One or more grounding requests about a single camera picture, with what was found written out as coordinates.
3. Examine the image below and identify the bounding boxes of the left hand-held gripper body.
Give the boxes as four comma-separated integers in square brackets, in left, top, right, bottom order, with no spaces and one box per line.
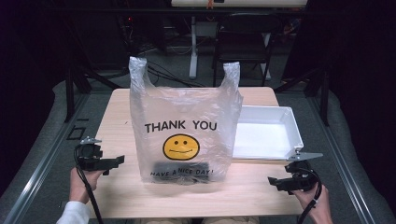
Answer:
[74,135,108,173]

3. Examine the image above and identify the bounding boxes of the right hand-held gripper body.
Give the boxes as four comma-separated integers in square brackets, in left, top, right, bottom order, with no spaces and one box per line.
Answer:
[285,150,324,192]

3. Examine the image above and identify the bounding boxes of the black oblong box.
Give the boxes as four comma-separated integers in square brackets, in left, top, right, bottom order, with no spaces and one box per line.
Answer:
[152,161,211,185]

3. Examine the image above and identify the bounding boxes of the clear smiley plastic bag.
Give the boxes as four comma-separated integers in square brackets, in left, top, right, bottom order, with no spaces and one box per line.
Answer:
[128,56,244,186]

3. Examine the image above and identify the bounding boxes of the person's left hand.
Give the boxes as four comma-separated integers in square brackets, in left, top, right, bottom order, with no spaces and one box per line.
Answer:
[68,167,106,205]

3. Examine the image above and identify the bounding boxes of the person's right hand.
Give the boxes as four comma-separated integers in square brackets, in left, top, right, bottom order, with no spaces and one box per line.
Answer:
[290,183,334,224]

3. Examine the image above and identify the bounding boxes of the white plastic tray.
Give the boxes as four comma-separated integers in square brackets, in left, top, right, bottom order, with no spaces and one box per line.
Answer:
[232,105,304,162]

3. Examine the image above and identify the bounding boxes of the person's left white sleeve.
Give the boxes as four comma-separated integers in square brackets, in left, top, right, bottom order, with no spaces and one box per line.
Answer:
[55,200,92,224]

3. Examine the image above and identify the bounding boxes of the black metal stand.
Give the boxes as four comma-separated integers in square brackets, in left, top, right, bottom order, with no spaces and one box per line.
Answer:
[274,65,332,127]
[63,60,123,123]

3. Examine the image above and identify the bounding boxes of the white desk leg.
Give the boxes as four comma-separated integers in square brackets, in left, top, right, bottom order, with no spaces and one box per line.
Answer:
[188,15,200,80]

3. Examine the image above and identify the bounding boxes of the black folding chair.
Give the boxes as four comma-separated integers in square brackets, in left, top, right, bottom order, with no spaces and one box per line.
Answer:
[212,12,283,88]

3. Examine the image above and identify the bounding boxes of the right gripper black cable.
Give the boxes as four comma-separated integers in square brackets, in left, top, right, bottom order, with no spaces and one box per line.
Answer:
[295,167,323,224]

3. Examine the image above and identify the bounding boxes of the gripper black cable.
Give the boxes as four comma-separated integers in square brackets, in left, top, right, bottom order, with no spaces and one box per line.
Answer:
[295,167,323,224]
[73,144,106,224]

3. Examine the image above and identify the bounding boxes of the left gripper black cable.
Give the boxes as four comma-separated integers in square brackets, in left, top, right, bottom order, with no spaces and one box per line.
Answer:
[73,144,106,224]

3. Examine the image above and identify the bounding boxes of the metal floor rail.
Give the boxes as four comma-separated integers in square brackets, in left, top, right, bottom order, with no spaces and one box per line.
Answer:
[307,95,376,224]
[2,92,91,224]

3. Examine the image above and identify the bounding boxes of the black floor cables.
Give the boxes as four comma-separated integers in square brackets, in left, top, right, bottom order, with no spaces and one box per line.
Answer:
[136,57,207,89]

